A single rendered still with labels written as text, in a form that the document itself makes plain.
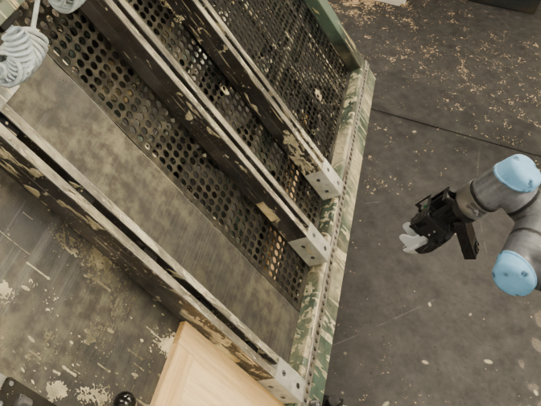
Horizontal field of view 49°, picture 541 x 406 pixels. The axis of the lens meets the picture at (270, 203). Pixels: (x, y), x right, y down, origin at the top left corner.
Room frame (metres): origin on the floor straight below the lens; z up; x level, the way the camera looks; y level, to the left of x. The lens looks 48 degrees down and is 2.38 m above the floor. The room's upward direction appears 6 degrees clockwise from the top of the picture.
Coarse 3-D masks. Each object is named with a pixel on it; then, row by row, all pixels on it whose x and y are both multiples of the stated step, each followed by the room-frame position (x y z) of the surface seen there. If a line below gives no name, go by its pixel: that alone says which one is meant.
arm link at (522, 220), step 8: (536, 200) 0.78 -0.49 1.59; (528, 208) 0.77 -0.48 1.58; (536, 208) 0.77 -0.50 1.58; (512, 216) 0.78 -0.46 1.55; (520, 216) 0.77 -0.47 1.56; (528, 216) 0.76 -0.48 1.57; (536, 216) 0.76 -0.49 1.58; (520, 224) 0.74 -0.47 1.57; (528, 224) 0.74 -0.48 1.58; (536, 224) 0.73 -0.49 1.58
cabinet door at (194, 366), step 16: (176, 336) 0.64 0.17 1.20; (192, 336) 0.65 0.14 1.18; (176, 352) 0.60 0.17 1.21; (192, 352) 0.62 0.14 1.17; (208, 352) 0.64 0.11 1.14; (176, 368) 0.57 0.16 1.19; (192, 368) 0.59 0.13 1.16; (208, 368) 0.61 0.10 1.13; (224, 368) 0.63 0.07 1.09; (240, 368) 0.65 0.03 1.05; (160, 384) 0.52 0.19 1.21; (176, 384) 0.54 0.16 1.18; (192, 384) 0.56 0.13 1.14; (208, 384) 0.58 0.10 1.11; (224, 384) 0.60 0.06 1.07; (240, 384) 0.62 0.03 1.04; (256, 384) 0.64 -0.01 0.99; (160, 400) 0.49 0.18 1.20; (176, 400) 0.51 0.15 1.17; (192, 400) 0.53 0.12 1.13; (208, 400) 0.54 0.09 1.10; (224, 400) 0.56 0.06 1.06; (240, 400) 0.59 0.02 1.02; (256, 400) 0.61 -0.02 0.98; (272, 400) 0.63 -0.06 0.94
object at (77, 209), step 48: (0, 96) 0.75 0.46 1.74; (0, 144) 0.72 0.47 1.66; (48, 144) 0.77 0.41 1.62; (48, 192) 0.71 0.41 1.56; (96, 192) 0.75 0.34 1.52; (96, 240) 0.70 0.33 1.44; (144, 240) 0.73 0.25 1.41; (144, 288) 0.69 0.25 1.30; (192, 288) 0.71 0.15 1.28; (240, 336) 0.70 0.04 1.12; (288, 384) 0.66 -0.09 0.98
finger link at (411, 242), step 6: (402, 234) 0.85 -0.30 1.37; (402, 240) 0.85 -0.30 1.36; (408, 240) 0.84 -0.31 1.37; (414, 240) 0.84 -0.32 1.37; (420, 240) 0.83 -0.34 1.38; (426, 240) 0.83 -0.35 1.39; (408, 246) 0.84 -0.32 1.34; (414, 246) 0.84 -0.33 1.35; (408, 252) 0.84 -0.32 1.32; (414, 252) 0.83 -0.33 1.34
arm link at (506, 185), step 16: (512, 160) 0.82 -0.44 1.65; (528, 160) 0.84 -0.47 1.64; (480, 176) 0.84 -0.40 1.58; (496, 176) 0.81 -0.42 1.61; (512, 176) 0.80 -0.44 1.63; (528, 176) 0.80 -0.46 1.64; (480, 192) 0.81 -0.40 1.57; (496, 192) 0.80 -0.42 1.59; (512, 192) 0.79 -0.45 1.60; (528, 192) 0.79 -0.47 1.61; (496, 208) 0.80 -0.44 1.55; (512, 208) 0.78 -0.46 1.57
